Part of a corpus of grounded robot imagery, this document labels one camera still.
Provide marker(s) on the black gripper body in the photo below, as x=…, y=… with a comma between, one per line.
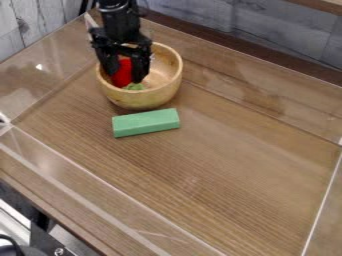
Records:
x=131, y=43

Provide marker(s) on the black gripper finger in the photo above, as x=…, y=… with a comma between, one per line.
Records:
x=140, y=63
x=107, y=54

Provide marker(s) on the red strawberry toy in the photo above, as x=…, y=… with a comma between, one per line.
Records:
x=121, y=78

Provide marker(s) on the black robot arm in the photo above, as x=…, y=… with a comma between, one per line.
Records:
x=120, y=16

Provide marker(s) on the green rectangular block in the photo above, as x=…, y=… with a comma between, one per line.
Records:
x=145, y=122

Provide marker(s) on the clear acrylic corner bracket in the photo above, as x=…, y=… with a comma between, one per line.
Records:
x=89, y=22

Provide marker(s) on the black metal table bracket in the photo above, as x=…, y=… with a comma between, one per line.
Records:
x=43, y=241

